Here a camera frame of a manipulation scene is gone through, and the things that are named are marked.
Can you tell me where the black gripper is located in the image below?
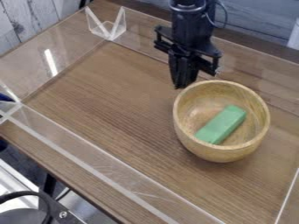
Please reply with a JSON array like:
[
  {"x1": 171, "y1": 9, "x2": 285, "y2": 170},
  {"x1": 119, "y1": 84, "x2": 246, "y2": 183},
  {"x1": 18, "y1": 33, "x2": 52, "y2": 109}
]
[{"x1": 154, "y1": 7, "x2": 222, "y2": 88}]

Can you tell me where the green rectangular block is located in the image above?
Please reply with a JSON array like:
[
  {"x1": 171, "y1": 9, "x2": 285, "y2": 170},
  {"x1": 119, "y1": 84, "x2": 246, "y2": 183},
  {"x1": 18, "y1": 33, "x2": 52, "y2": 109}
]
[{"x1": 195, "y1": 105, "x2": 247, "y2": 144}]

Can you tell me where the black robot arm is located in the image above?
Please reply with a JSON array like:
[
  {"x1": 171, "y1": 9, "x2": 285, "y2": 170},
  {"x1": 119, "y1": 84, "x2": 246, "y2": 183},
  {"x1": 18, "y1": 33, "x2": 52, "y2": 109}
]
[{"x1": 154, "y1": 0, "x2": 227, "y2": 88}]

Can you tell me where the brown wooden bowl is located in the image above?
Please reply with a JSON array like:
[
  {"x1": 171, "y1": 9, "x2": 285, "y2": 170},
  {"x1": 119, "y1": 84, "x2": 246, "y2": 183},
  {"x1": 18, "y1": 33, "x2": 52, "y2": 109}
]
[{"x1": 172, "y1": 80, "x2": 270, "y2": 163}]

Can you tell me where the black table leg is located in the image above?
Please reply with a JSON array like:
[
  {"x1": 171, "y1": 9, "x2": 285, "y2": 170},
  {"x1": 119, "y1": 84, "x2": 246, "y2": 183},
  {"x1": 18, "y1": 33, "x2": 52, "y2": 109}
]
[{"x1": 43, "y1": 174, "x2": 58, "y2": 196}]

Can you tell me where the clear acrylic corner bracket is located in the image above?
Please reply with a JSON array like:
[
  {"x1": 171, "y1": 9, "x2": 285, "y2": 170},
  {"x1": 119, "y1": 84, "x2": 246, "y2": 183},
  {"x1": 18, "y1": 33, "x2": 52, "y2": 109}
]
[{"x1": 84, "y1": 7, "x2": 127, "y2": 41}]

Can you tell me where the clear acrylic front wall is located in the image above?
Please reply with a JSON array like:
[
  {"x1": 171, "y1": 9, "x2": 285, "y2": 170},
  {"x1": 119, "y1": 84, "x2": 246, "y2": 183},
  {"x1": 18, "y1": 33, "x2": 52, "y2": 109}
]
[{"x1": 0, "y1": 80, "x2": 226, "y2": 224}]

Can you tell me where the metal bracket with screw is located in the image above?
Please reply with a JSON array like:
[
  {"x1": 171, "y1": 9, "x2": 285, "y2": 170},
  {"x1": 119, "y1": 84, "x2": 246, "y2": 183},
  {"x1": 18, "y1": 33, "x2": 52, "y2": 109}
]
[{"x1": 51, "y1": 202, "x2": 87, "y2": 224}]

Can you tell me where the black cable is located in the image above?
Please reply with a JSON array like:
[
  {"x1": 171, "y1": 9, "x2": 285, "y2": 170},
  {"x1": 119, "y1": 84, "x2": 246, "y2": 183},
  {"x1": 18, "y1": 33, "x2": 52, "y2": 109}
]
[{"x1": 0, "y1": 190, "x2": 55, "y2": 224}]

